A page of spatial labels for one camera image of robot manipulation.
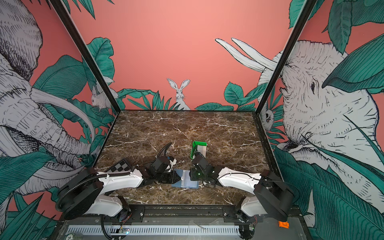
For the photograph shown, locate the blue leather card holder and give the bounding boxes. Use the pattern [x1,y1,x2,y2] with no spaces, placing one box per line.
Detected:
[171,169,199,189]

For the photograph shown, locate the green plastic card tray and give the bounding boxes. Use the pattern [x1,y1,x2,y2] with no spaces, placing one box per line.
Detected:
[190,141,208,160]

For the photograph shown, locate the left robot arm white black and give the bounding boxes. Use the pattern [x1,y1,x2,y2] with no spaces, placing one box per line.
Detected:
[55,155,181,222]

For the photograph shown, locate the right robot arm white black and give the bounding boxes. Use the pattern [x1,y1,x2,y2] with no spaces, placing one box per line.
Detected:
[191,152,295,222]

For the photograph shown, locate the stack of credit cards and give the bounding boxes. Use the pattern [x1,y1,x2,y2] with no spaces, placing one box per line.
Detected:
[197,145,207,158]

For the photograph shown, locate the black white checkerboard plate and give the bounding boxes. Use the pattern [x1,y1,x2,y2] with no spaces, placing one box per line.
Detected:
[106,159,132,173]

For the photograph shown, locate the green lit circuit board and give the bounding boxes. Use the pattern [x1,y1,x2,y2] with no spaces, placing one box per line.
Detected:
[119,228,130,235]

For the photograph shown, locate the orange connector clip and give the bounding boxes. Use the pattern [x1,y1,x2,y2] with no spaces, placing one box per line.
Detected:
[278,221,290,229]

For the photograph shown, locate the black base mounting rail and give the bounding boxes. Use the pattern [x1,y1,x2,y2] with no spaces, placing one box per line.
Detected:
[126,205,257,224]

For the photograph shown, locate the white slotted cable duct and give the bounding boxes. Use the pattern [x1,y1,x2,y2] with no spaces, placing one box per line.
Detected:
[66,225,241,236]

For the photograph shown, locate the black left frame post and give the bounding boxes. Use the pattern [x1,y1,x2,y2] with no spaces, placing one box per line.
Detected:
[50,0,121,115]

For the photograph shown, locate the black frame post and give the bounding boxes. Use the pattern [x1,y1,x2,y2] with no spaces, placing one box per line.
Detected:
[50,0,121,115]
[256,0,317,115]

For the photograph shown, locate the black right frame post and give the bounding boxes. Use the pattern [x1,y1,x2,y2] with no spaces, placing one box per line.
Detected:
[256,0,317,115]

